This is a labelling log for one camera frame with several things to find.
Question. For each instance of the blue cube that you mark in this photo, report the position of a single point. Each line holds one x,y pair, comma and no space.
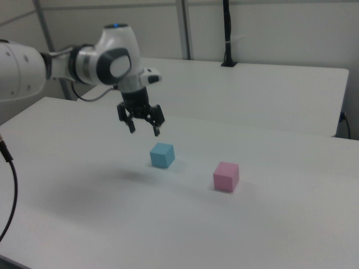
161,155

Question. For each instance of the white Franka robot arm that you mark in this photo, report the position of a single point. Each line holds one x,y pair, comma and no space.
112,45

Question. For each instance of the pink cube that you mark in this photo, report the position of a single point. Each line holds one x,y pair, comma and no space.
225,176

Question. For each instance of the black camera stand pole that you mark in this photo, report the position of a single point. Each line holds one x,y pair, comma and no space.
227,33

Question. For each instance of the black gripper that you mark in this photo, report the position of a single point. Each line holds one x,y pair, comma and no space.
136,102

